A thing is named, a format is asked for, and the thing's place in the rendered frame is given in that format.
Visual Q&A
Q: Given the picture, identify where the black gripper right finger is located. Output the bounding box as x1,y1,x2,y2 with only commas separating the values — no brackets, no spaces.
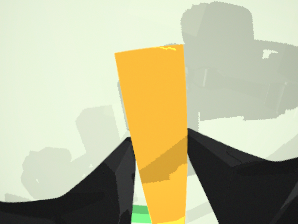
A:
186,128,298,224

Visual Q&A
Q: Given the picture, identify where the orange bar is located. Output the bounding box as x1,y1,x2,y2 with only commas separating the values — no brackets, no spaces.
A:
114,44,188,224

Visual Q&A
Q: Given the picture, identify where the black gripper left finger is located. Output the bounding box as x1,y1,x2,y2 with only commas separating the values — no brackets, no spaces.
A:
0,136,136,224

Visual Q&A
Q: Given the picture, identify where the green rectangular bar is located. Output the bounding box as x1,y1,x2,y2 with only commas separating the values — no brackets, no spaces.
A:
132,205,152,224

